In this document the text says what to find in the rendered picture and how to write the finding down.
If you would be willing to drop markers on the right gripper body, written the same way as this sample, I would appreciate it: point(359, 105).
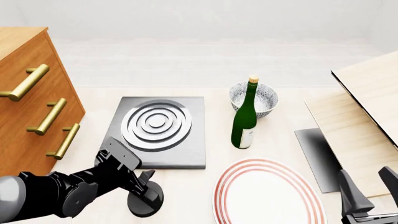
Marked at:
point(373, 219)

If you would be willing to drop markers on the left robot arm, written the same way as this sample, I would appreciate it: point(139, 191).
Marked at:
point(46, 193)

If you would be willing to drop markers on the flat stove plate with rings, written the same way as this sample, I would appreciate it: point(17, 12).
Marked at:
point(183, 151)

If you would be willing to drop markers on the wooden cabinet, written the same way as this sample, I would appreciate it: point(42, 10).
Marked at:
point(18, 130)

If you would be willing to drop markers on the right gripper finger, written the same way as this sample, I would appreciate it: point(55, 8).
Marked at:
point(392, 180)
point(353, 196)

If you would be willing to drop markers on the green wine bottle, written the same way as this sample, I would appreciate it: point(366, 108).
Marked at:
point(245, 126)

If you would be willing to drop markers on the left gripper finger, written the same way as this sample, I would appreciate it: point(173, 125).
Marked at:
point(146, 177)

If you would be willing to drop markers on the white plate with red rings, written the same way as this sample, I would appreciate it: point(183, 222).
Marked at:
point(267, 196)

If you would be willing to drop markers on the patterned blue white bowl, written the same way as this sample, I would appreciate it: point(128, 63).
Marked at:
point(267, 102)

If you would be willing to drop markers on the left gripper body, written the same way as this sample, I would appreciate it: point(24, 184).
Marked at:
point(135, 184)

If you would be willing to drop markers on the dark grey flat panel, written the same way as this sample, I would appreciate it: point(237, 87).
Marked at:
point(320, 158)

